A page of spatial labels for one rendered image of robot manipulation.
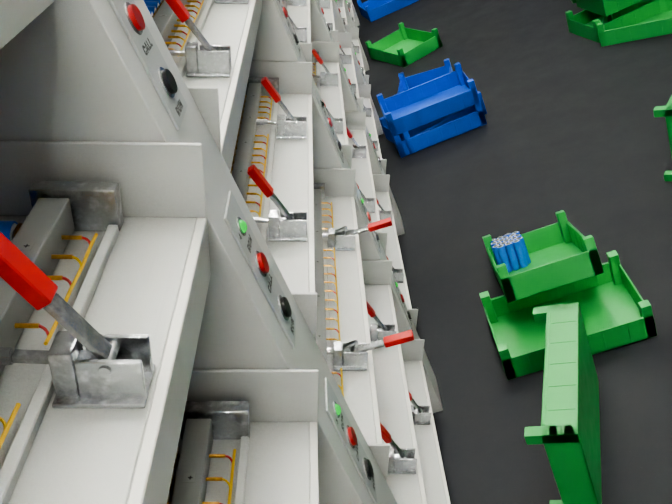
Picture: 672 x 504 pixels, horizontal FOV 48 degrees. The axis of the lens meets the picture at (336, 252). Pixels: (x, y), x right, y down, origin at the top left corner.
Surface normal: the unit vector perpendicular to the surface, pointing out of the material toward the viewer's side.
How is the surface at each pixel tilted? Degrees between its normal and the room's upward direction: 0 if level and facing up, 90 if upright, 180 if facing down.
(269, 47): 90
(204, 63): 90
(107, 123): 90
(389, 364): 23
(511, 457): 0
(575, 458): 90
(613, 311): 0
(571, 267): 70
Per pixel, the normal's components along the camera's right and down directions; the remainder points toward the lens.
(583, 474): -0.25, 0.60
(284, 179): 0.04, -0.85
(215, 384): 0.04, 0.53
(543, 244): -0.09, 0.23
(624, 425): -0.36, -0.79
